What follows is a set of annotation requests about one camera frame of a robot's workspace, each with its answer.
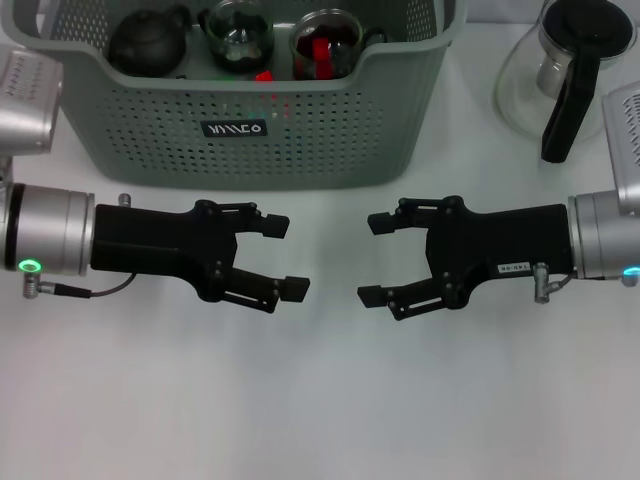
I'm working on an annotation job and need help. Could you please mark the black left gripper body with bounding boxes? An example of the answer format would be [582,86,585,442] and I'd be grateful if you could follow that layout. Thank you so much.
[89,198,240,305]

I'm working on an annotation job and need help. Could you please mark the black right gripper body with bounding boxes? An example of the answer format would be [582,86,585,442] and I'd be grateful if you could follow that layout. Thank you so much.
[423,195,576,310]

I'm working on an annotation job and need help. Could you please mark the dark red long brick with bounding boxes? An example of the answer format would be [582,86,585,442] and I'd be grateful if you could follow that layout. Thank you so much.
[312,37,335,80]

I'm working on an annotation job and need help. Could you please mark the grey-green perforated storage bin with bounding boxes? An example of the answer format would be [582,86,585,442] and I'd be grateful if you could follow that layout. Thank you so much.
[0,0,469,192]

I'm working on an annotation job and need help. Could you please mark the black clay teapot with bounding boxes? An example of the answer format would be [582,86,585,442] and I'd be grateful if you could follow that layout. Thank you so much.
[107,5,192,79]

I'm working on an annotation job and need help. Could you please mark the right gripper cable with plug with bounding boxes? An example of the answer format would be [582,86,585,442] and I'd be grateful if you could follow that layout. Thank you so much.
[532,260,579,305]

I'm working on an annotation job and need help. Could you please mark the gripper cable with plug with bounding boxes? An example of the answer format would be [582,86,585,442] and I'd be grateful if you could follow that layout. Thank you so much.
[532,260,579,305]
[22,272,137,300]

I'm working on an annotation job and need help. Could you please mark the left gripper cable with plug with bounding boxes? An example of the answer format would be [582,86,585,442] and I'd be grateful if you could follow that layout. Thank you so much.
[22,272,137,300]

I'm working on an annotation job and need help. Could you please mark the glass carafe with black handle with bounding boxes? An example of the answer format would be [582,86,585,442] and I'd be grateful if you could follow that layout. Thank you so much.
[494,0,635,164]

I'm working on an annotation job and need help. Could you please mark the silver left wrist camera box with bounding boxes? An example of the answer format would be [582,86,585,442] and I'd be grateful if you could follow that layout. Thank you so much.
[0,43,65,157]

